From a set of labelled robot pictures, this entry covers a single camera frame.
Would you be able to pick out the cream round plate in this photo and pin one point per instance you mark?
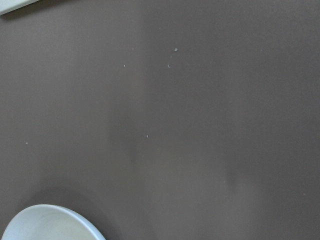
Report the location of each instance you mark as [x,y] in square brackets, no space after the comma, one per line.
[50,222]

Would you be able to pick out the cream rabbit tray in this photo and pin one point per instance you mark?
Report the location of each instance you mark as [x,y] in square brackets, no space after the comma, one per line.
[7,6]

